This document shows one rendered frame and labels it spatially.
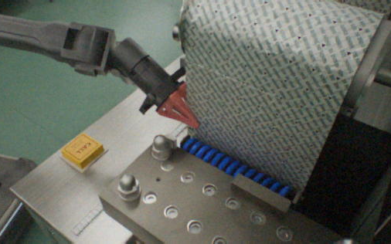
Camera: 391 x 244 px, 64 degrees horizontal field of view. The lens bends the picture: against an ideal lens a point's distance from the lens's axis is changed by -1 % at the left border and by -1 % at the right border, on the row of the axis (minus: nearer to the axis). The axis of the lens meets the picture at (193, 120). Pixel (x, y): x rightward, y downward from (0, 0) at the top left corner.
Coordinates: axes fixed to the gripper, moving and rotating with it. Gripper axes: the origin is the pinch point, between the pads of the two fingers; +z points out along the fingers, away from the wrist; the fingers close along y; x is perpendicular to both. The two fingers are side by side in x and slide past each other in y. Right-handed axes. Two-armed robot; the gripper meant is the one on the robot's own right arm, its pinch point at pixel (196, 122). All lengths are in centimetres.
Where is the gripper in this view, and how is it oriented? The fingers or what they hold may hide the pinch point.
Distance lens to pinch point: 58.3
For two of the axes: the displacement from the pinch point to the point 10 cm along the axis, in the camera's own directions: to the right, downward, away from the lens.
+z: 7.2, 7.0, 0.0
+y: -5.7, 5.8, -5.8
